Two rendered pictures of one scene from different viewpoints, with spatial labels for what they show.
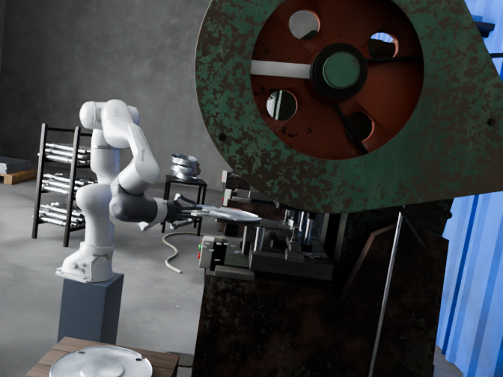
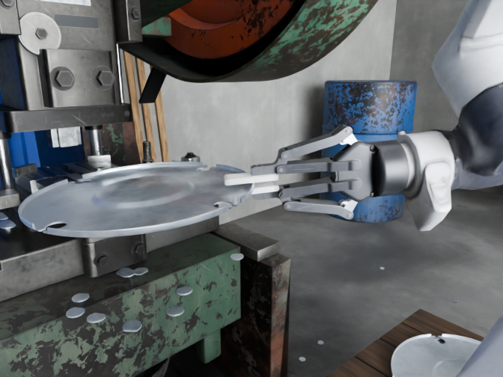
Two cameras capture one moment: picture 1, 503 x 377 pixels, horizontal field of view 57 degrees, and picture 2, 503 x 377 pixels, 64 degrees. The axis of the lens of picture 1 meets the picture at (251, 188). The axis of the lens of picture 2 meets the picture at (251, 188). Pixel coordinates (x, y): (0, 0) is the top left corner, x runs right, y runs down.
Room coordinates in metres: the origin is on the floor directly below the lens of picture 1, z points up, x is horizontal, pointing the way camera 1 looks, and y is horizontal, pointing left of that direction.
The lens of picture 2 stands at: (2.05, 0.56, 0.95)
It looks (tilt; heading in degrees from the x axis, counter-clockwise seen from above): 16 degrees down; 228
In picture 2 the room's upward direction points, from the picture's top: straight up
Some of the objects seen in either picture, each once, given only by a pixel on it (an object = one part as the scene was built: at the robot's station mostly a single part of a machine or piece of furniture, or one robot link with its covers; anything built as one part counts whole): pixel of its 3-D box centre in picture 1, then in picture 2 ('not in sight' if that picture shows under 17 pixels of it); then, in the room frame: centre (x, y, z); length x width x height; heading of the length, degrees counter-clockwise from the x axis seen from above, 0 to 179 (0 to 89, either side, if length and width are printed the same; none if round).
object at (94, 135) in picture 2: (309, 226); (95, 143); (1.75, -0.24, 0.81); 0.02 x 0.02 x 0.14
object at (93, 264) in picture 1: (87, 257); not in sight; (1.85, 0.62, 0.52); 0.22 x 0.19 x 0.14; 84
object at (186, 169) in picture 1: (183, 193); not in sight; (4.83, 0.69, 0.40); 0.45 x 0.40 x 0.79; 14
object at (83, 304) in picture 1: (89, 327); not in sight; (1.84, 0.58, 0.23); 0.18 x 0.18 x 0.45; 84
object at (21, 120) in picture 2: (294, 206); (60, 120); (1.83, -0.18, 0.86); 0.20 x 0.16 x 0.05; 2
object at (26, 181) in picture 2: (288, 231); (69, 180); (1.83, -0.17, 0.76); 0.15 x 0.09 x 0.05; 2
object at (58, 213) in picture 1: (71, 183); not in sight; (3.87, 1.51, 0.47); 0.46 x 0.43 x 0.95; 72
